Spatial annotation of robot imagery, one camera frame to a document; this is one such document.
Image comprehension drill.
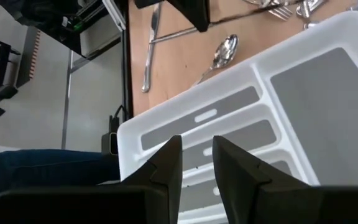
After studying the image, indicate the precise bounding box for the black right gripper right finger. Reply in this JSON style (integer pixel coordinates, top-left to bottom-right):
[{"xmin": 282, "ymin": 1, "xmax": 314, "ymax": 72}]
[{"xmin": 212, "ymin": 135, "xmax": 358, "ymax": 224}]

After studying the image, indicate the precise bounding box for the person's leg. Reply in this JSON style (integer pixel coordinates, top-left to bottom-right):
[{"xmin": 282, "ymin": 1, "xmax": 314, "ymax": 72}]
[{"xmin": 0, "ymin": 148, "xmax": 121, "ymax": 200}]

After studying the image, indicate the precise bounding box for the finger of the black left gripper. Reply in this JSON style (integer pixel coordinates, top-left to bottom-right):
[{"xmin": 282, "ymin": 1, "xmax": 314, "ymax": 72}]
[
  {"xmin": 165, "ymin": 0, "xmax": 211, "ymax": 34},
  {"xmin": 134, "ymin": 0, "xmax": 165, "ymax": 9}
]

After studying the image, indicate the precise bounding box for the silver spoon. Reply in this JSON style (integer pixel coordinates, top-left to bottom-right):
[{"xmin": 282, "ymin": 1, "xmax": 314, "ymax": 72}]
[{"xmin": 192, "ymin": 33, "xmax": 239, "ymax": 87}]

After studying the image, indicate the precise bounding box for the silver aluminium bar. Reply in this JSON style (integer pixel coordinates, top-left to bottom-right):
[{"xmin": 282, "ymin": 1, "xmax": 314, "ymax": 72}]
[
  {"xmin": 60, "ymin": 37, "xmax": 122, "ymax": 150},
  {"xmin": 102, "ymin": 0, "xmax": 127, "ymax": 32}
]

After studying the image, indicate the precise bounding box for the white plastic cutlery tray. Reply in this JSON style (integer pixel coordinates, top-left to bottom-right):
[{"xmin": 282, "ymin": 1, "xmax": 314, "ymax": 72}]
[{"xmin": 116, "ymin": 11, "xmax": 358, "ymax": 224}]

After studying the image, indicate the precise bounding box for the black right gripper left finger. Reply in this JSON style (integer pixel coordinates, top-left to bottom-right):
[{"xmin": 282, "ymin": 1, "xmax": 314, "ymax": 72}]
[{"xmin": 0, "ymin": 134, "xmax": 184, "ymax": 224}]

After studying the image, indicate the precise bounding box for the black table-level camera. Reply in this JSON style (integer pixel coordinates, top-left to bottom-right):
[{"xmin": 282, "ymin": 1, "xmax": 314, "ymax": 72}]
[{"xmin": 101, "ymin": 105, "xmax": 120, "ymax": 156}]

